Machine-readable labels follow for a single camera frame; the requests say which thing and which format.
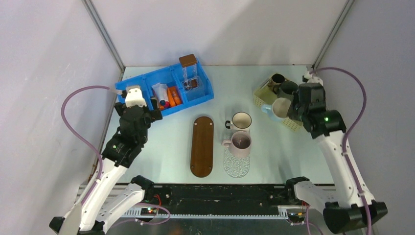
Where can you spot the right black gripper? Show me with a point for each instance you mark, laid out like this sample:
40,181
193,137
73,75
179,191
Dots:
292,114

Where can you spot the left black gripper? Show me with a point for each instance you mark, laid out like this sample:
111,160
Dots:
152,114

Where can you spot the dark green mug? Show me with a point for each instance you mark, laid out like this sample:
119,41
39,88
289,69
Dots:
287,90

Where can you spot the light blue mug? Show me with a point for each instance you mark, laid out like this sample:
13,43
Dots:
278,111

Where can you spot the cream mug with black rim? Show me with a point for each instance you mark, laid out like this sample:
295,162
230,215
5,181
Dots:
240,121

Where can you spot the brown wooden oval tray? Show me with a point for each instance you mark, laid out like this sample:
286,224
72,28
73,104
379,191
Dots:
201,156

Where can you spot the pink mug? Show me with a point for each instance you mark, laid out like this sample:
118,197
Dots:
239,144

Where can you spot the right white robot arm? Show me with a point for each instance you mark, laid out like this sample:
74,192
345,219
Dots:
353,206

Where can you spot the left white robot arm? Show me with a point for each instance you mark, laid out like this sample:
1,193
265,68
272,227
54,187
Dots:
90,215

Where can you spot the white toothpaste tube dark cap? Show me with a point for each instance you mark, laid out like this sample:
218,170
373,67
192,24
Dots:
161,92

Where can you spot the orange Beyou toothpaste tube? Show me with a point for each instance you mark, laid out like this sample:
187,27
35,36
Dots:
175,95

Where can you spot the clear textured oval tray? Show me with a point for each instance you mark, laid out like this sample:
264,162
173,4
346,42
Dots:
236,167

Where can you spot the brown metallic cup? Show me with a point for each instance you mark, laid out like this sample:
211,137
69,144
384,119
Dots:
275,82

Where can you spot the cream perforated basket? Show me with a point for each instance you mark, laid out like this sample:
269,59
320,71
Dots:
263,95

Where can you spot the blue three-compartment bin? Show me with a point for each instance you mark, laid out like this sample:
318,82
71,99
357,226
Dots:
171,76

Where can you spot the clear holder with brown lid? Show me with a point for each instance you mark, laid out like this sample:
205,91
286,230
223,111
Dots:
193,86

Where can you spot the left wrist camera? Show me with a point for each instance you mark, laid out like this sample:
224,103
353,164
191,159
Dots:
134,97

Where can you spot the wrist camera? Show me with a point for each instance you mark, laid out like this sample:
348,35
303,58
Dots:
309,77
134,97

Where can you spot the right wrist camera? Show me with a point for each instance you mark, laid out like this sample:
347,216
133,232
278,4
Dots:
309,77

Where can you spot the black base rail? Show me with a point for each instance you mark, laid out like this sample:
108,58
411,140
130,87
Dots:
223,200

